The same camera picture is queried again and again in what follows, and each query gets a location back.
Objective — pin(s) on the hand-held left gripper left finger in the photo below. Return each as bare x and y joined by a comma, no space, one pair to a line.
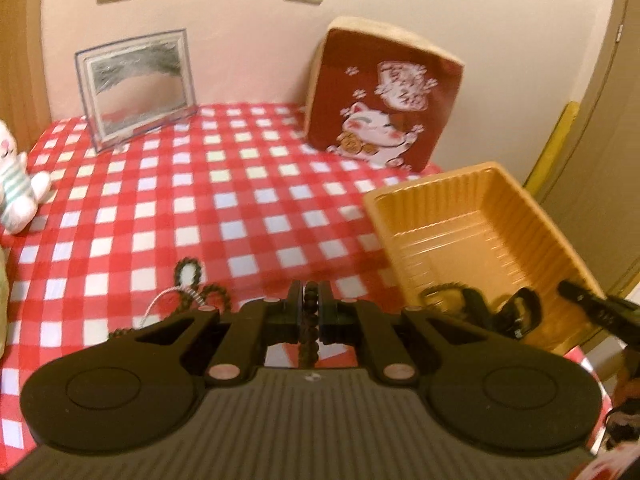
296,305

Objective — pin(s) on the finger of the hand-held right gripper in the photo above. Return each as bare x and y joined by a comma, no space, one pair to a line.
600,307

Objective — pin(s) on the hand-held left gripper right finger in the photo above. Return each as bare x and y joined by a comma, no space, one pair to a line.
327,305

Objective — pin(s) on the black wristwatch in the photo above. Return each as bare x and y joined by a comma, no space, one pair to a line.
525,312

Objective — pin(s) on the orange plastic tray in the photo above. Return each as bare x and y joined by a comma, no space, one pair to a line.
465,230

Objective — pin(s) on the red checkered tablecloth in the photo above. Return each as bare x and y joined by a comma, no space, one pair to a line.
200,200

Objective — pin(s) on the yellow padded strip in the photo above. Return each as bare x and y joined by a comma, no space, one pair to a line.
552,150

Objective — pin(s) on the wooden door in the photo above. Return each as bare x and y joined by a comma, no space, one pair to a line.
605,135

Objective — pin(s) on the red lucky cat cushion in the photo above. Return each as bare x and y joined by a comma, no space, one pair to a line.
385,105

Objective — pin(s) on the white plush toy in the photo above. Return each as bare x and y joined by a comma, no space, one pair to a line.
17,190

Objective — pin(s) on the brown wooden panel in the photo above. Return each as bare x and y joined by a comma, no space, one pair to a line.
20,35

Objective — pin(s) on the clear sand picture frame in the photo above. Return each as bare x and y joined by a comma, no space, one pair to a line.
135,90

